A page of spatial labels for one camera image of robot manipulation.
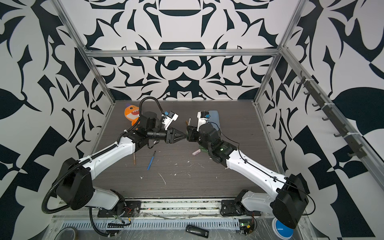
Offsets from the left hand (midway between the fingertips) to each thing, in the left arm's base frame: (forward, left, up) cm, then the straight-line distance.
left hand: (186, 133), depth 74 cm
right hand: (+3, 0, +2) cm, 3 cm away
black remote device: (-38, -4, -23) cm, 44 cm away
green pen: (-12, -7, +7) cm, 16 cm away
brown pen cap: (+4, 0, +3) cm, 5 cm away
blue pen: (-4, +21, -23) cm, 32 cm away
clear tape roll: (-36, +55, -24) cm, 70 cm away
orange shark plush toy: (+27, +37, -15) cm, 48 cm away
